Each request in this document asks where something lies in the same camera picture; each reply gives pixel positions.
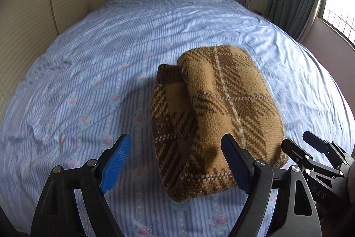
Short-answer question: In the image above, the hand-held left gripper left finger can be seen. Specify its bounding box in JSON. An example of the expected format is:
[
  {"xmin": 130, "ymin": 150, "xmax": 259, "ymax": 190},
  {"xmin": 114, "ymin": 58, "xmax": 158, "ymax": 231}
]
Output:
[{"xmin": 30, "ymin": 134, "xmax": 131, "ymax": 237}]

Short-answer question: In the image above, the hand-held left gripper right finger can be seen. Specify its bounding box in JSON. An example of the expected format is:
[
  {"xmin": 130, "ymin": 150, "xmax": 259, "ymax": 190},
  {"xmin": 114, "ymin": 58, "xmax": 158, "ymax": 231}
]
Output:
[{"xmin": 221, "ymin": 134, "xmax": 322, "ymax": 237}]

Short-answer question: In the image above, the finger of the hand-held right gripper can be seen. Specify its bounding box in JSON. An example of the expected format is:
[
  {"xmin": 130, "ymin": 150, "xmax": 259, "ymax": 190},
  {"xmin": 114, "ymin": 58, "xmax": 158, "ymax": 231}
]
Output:
[
  {"xmin": 281, "ymin": 138, "xmax": 344, "ymax": 179},
  {"xmin": 303, "ymin": 131, "xmax": 354, "ymax": 171}
]

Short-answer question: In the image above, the brown plaid knit sweater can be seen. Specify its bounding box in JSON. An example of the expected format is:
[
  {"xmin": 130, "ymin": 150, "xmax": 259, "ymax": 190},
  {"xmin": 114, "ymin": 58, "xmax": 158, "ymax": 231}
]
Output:
[{"xmin": 151, "ymin": 45, "xmax": 289, "ymax": 202}]

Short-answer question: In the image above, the blue floral bed sheet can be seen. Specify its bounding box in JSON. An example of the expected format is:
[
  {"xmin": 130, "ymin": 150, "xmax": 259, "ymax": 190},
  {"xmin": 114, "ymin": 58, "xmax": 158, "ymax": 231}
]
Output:
[{"xmin": 0, "ymin": 0, "xmax": 355, "ymax": 237}]

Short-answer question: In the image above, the window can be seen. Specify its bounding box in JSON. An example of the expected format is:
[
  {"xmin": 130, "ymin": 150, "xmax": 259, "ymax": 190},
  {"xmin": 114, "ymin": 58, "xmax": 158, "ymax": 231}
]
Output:
[{"xmin": 316, "ymin": 0, "xmax": 355, "ymax": 49}]

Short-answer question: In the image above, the beige wardrobe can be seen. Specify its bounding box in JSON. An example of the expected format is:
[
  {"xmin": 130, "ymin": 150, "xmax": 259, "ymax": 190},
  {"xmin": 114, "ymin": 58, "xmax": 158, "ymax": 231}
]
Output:
[{"xmin": 0, "ymin": 0, "xmax": 111, "ymax": 104}]

